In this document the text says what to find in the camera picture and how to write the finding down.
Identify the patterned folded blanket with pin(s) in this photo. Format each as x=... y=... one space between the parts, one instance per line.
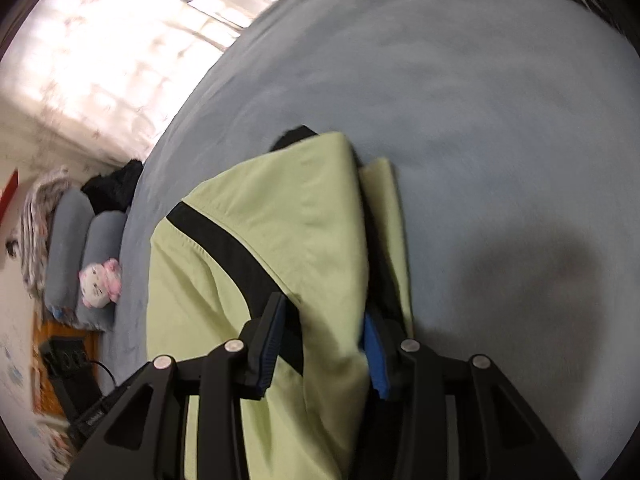
x=37 y=230

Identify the pink and white plush toy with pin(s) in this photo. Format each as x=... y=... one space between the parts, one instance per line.
x=97 y=282

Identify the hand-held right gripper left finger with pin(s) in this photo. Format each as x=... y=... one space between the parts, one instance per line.
x=270 y=345

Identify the black power strip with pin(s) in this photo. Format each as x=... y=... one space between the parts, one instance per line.
x=70 y=365

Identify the grey-blue folded quilt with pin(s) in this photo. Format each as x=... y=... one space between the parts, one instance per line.
x=102 y=240
x=67 y=240

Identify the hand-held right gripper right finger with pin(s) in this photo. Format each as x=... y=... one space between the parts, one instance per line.
x=375 y=360

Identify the black fluffy cloth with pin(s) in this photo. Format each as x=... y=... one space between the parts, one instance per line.
x=112 y=187

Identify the white floral curtain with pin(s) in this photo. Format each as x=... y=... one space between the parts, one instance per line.
x=100 y=60

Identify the green and black hooded jacket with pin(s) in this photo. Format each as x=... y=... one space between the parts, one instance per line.
x=300 y=220

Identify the grey-blue bed blanket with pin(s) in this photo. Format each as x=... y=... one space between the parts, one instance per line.
x=475 y=135

